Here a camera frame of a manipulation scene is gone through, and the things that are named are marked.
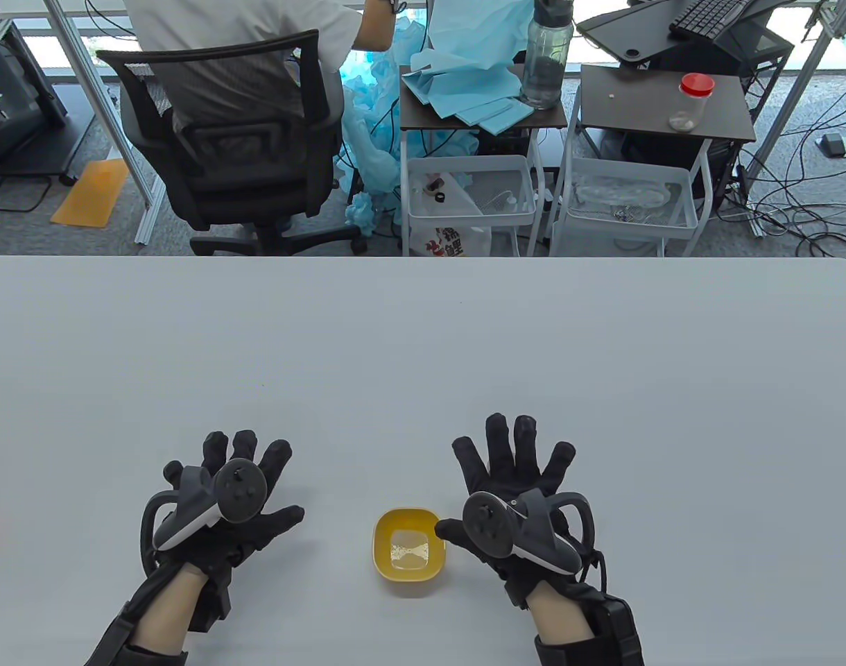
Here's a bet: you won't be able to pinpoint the person's right hand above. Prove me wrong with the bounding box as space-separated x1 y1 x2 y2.
434 413 597 592

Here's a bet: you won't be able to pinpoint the person's left hand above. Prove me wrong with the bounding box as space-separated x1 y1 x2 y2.
140 430 306 587

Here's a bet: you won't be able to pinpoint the person's right forearm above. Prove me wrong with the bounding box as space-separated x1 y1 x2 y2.
530 580 597 644

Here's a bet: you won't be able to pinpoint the person's left forearm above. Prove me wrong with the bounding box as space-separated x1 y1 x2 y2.
128 562 210 654

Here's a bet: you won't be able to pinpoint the black white controller on left glove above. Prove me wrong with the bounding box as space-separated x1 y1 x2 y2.
140 457 268 577

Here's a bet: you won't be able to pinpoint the black white controller on glove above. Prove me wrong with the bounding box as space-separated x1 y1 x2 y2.
140 457 268 577
462 488 597 575

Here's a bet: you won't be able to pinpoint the yellow bowl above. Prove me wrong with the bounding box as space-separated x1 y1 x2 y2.
372 507 448 583

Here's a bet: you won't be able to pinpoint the black white controller on right glove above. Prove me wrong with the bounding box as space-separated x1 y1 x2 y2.
462 488 597 575

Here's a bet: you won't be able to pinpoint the white printed plastic bag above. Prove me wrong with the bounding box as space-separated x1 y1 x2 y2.
408 172 494 257

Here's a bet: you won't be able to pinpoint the white cart with dark top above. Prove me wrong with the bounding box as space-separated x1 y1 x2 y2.
548 64 757 257
398 64 569 257

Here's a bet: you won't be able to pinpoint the black mesh office chair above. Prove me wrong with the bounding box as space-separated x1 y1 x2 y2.
96 29 368 257

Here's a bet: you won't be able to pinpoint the orange paper sheet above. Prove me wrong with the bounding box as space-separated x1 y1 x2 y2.
50 158 131 229

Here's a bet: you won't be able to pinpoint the pile of light blue cloth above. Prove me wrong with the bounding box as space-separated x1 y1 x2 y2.
336 14 479 233

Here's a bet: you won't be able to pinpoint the folded light blue sheets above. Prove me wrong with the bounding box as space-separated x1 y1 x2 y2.
401 0 536 136

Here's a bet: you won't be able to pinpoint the clear water bottle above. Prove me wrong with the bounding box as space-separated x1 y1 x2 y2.
519 0 576 111

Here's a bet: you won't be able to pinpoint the clear jar with red lid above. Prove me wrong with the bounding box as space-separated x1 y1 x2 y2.
668 72 716 133

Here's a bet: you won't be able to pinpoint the black equipment stand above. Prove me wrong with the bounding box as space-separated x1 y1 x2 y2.
0 17 96 187

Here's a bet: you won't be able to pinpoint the black tilted desk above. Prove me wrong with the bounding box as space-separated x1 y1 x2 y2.
576 0 798 74

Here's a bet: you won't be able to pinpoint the black keyboard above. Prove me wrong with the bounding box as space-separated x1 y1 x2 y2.
668 0 751 40

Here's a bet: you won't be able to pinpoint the black left wrist camera strap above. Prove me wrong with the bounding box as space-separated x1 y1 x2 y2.
83 555 231 666

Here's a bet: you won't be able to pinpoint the black wrist camera strap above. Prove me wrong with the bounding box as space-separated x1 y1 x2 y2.
505 574 646 666
83 555 231 666

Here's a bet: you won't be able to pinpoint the black right wrist camera strap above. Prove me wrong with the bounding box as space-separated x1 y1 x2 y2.
505 574 646 666

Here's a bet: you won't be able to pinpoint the aluminium frame leg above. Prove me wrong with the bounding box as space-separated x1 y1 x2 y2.
745 0 846 239
43 0 169 246

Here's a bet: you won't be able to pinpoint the black floor cables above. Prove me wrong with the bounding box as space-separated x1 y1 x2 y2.
714 83 846 273

